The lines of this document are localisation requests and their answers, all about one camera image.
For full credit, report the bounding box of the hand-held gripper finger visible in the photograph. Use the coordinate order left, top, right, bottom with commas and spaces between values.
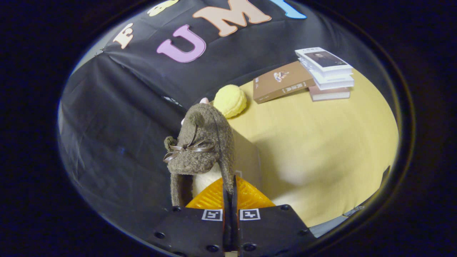
231, 175, 316, 257
146, 175, 231, 257

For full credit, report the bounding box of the beige fabric storage box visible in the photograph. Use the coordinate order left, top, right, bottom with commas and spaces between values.
228, 129, 263, 192

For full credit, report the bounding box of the brown fuzzy shoe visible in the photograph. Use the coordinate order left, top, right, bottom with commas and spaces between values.
163, 103, 236, 208

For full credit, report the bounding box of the yellow knitted plush ball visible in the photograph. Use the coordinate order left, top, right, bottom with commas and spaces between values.
213, 84, 248, 119

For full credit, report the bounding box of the black backdrop cloth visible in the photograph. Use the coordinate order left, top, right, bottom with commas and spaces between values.
59, 0, 393, 229

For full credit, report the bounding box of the brown hardcover book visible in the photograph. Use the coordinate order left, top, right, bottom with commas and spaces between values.
252, 60, 317, 105

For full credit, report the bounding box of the pale pink book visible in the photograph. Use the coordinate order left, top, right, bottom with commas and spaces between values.
308, 86, 351, 102

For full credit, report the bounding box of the plain white book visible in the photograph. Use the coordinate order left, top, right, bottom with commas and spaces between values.
308, 69, 355, 91

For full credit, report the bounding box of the white book with portrait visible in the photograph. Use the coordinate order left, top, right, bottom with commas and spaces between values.
295, 47, 353, 76

